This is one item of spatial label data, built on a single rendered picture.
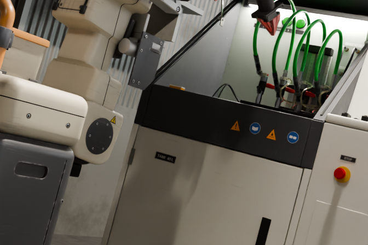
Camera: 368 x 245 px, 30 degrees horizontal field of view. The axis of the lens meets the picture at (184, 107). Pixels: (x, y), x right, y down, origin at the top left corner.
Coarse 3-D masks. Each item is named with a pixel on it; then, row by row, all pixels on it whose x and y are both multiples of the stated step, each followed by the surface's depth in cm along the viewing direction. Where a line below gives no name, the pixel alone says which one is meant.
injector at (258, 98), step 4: (264, 76) 259; (260, 80) 260; (264, 80) 259; (260, 84) 259; (264, 84) 259; (260, 88) 257; (264, 88) 259; (260, 92) 258; (256, 96) 260; (260, 96) 259; (256, 100) 259; (260, 100) 259
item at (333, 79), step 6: (336, 30) 245; (330, 36) 241; (342, 36) 252; (324, 42) 238; (342, 42) 254; (324, 48) 237; (318, 54) 237; (318, 60) 236; (336, 60) 256; (318, 66) 236; (336, 66) 255; (336, 72) 255; (318, 84) 239; (330, 84) 255; (318, 90) 241; (318, 96) 243
